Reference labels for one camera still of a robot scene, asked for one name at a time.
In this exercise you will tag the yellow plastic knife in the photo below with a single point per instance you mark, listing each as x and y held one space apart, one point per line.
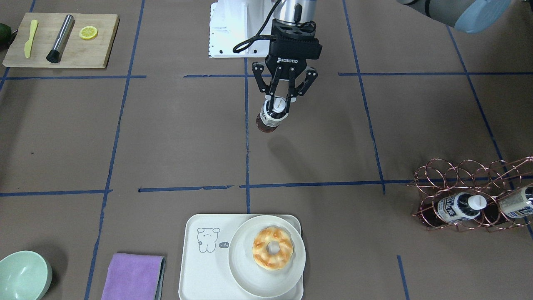
28 44

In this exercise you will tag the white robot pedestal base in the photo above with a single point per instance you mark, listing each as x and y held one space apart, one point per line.
232 22

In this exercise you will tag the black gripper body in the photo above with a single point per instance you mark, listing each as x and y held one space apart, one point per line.
285 63

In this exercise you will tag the steel muddler black tip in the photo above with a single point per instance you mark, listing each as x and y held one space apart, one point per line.
55 54

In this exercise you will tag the wooden cutting board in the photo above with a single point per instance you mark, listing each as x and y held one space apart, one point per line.
44 41

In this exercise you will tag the cream round plate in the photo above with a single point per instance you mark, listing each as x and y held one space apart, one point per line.
258 283

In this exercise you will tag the dark tea bottle white cap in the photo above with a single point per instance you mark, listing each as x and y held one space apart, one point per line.
272 113

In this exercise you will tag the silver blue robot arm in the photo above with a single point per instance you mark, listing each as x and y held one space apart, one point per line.
467 16

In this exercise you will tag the copper wire bottle rack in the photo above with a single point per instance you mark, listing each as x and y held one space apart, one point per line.
439 178

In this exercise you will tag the purple folded cloth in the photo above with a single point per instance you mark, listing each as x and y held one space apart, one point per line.
134 277

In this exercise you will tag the green lime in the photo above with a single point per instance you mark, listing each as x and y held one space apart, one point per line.
5 36

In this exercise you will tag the glazed twisted donut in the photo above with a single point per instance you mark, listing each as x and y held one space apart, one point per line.
272 249

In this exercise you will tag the mint green bowl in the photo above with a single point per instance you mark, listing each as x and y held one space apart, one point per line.
24 275

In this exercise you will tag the tea bottle in rack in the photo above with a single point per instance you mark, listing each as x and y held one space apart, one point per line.
454 209
516 205

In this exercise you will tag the lemon slice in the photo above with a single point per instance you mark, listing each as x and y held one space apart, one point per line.
88 32

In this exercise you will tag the cream serving tray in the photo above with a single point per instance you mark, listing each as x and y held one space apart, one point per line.
217 262

